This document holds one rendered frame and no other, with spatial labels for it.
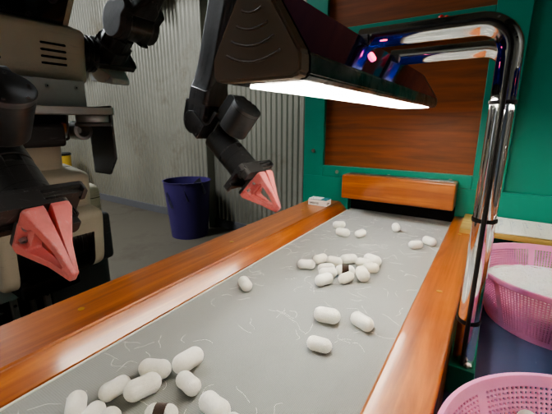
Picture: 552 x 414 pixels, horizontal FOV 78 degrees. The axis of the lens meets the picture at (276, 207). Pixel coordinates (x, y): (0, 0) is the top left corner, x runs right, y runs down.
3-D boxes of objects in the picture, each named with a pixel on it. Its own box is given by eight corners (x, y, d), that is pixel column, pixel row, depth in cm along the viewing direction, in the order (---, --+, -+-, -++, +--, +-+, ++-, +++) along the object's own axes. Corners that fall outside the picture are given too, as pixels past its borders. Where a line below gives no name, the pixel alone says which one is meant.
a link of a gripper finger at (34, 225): (126, 244, 37) (83, 182, 39) (57, 267, 31) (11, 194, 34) (108, 277, 41) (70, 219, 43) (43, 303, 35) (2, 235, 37)
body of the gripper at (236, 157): (276, 165, 70) (254, 140, 71) (246, 171, 61) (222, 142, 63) (259, 186, 73) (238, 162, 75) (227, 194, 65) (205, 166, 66)
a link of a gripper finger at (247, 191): (301, 194, 67) (272, 160, 70) (282, 200, 62) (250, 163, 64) (281, 215, 71) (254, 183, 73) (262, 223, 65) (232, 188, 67)
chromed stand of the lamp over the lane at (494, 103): (328, 347, 52) (342, 25, 41) (369, 293, 68) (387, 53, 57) (470, 401, 42) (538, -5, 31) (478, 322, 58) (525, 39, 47)
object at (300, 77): (212, 83, 27) (207, -18, 26) (398, 108, 78) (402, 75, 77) (298, 76, 23) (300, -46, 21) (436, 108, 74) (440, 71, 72)
